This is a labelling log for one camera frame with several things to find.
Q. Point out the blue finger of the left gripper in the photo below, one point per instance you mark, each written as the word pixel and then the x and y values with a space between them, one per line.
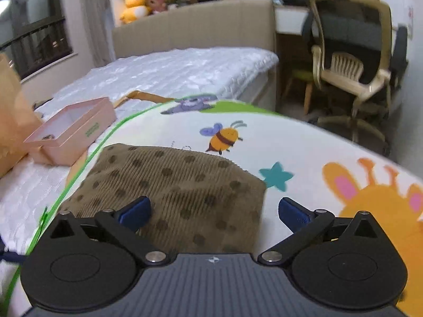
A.
pixel 10 256

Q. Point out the pink plush toy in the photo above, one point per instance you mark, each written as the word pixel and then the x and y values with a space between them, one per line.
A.
pixel 156 6

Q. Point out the brown dotted corduroy garment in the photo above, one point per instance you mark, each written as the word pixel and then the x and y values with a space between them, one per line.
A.
pixel 200 203

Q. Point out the white desk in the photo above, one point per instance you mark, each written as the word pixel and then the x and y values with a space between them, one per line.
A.
pixel 290 19

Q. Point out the beige padded headboard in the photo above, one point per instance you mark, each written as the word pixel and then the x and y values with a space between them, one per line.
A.
pixel 229 23

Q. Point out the brown paper bag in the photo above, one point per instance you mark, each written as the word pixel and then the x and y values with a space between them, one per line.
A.
pixel 17 118

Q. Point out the yellow duck plush toy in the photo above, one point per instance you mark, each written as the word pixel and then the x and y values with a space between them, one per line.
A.
pixel 135 9

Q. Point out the pink cardboard box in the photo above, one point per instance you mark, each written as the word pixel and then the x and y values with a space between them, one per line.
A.
pixel 63 138

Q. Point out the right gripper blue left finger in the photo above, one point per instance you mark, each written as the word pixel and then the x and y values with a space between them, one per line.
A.
pixel 130 218

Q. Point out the beige office chair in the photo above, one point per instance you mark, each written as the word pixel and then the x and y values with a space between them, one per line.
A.
pixel 358 61

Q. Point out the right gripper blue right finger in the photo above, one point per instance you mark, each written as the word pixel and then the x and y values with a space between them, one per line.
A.
pixel 296 217

